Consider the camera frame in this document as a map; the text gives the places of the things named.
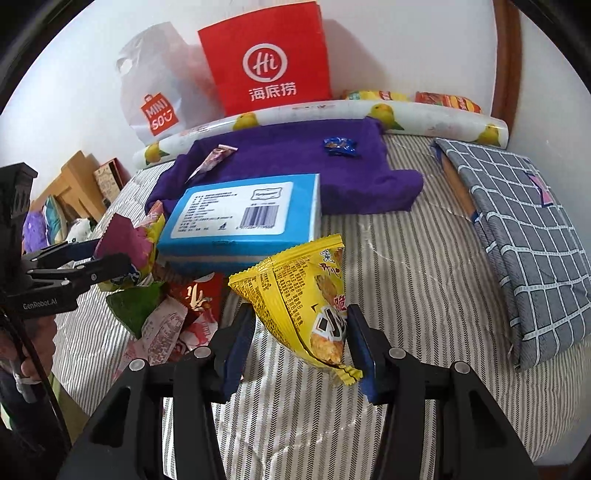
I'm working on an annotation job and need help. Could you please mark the pink yellow snack bag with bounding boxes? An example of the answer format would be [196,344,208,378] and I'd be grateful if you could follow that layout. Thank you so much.
[93,200,166,292]

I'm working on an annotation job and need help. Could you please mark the green snack bag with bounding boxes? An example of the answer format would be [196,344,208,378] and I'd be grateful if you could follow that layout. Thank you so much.
[106,282,165,339]

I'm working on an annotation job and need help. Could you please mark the red gold snack pack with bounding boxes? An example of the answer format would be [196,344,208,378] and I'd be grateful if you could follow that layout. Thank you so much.
[167,272,225,327]

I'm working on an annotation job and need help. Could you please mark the light pink label pack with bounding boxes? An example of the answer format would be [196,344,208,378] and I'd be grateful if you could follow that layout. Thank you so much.
[112,296,187,380]

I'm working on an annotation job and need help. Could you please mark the yellow triangular snack bag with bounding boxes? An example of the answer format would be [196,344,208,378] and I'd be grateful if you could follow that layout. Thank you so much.
[229,234,363,386]

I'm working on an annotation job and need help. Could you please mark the pink bear lollipop pack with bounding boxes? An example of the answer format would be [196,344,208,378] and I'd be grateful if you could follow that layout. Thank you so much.
[187,144,238,183]

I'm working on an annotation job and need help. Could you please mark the small blue candy pack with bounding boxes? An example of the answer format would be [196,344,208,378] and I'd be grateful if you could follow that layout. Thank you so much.
[322,137,358,158]

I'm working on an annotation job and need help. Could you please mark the lychee jelly pack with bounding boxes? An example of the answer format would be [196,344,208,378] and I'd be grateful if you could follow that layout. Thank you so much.
[177,310,218,355]

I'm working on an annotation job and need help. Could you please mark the person left hand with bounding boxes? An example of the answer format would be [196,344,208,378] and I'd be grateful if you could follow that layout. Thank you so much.
[0,315,59,384]

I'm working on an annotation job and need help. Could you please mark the purple plush toy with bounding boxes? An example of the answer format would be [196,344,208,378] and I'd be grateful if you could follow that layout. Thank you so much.
[22,211,49,253]

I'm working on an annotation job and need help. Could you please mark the wooden rack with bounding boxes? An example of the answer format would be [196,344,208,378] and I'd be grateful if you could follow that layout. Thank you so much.
[30,151,106,222]

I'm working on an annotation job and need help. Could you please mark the striped quilted table cover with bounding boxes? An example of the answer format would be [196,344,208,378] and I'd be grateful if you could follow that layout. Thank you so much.
[52,133,591,480]

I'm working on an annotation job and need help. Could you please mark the brown patterned book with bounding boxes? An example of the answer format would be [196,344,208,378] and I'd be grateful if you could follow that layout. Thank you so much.
[93,158,130,208]

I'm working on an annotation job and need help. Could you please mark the blue tissue box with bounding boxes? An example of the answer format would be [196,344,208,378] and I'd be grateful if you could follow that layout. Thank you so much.
[157,174,322,276]

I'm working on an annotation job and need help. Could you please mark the white Miniso plastic bag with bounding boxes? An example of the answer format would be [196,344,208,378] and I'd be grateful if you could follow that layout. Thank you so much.
[116,22,223,146]

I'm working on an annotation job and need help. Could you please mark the grey checked folded cloth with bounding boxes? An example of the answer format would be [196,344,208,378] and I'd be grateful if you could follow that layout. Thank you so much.
[433,138,590,370]

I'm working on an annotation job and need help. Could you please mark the purple towel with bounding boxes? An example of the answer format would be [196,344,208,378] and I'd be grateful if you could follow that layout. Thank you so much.
[144,117,424,215]

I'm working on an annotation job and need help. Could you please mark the lemon print paper roll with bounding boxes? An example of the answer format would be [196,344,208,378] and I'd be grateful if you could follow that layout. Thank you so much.
[132,100,510,171]

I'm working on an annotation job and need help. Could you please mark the yellow chips bag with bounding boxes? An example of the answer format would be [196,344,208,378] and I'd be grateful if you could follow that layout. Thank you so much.
[342,90,410,102]

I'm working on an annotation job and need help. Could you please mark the orange chips bag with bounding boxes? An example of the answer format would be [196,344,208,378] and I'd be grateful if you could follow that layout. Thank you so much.
[415,91,482,113]

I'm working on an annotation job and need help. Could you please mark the red Haidilao paper bag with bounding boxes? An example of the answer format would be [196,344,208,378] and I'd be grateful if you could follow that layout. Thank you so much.
[198,1,332,116]

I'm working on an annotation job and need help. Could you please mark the brown wooden door frame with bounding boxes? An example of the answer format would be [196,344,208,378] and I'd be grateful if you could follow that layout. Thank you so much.
[491,0,523,132]

